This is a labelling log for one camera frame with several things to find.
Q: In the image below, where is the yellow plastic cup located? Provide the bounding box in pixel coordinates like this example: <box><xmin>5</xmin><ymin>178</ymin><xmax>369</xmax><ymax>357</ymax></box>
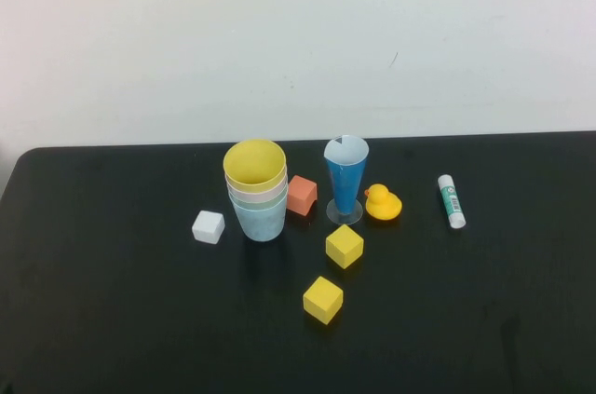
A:
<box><xmin>223</xmin><ymin>139</ymin><xmax>288</xmax><ymax>195</ymax></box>

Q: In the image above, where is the white foam cube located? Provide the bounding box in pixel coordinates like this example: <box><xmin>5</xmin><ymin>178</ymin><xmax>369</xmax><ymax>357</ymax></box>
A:
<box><xmin>191</xmin><ymin>210</ymin><xmax>226</xmax><ymax>245</ymax></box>

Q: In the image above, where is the yellow rubber duck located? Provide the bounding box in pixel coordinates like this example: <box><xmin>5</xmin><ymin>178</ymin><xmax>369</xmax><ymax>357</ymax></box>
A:
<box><xmin>364</xmin><ymin>183</ymin><xmax>403</xmax><ymax>221</ymax></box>

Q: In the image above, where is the pink plastic cup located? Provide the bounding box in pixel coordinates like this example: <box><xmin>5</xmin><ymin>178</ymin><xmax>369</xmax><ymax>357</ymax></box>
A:
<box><xmin>224</xmin><ymin>174</ymin><xmax>289</xmax><ymax>205</ymax></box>

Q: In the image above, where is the light blue plastic cup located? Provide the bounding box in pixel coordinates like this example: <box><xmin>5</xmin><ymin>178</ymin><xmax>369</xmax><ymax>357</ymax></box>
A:
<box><xmin>230</xmin><ymin>200</ymin><xmax>288</xmax><ymax>243</ymax></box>

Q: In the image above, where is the yellow foam cube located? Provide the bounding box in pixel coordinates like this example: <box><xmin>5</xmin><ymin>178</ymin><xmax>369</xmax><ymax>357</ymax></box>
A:
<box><xmin>325</xmin><ymin>224</ymin><xmax>365</xmax><ymax>270</ymax></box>
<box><xmin>303</xmin><ymin>276</ymin><xmax>345</xmax><ymax>326</ymax></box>

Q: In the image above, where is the blue cone cup clear base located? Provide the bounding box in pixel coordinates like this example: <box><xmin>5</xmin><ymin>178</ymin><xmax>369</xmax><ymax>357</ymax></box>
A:
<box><xmin>323</xmin><ymin>135</ymin><xmax>371</xmax><ymax>224</ymax></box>

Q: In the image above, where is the orange foam block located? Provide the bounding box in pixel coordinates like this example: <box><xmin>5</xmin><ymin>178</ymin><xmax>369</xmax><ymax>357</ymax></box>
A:
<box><xmin>286</xmin><ymin>174</ymin><xmax>318</xmax><ymax>217</ymax></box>

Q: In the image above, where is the white green glue stick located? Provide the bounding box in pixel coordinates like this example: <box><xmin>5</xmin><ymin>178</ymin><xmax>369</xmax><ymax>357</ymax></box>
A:
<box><xmin>437</xmin><ymin>173</ymin><xmax>467</xmax><ymax>230</ymax></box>

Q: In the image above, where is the pale green plastic cup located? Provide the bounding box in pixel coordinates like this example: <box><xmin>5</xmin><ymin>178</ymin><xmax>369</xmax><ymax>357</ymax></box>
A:
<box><xmin>227</xmin><ymin>191</ymin><xmax>289</xmax><ymax>212</ymax></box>

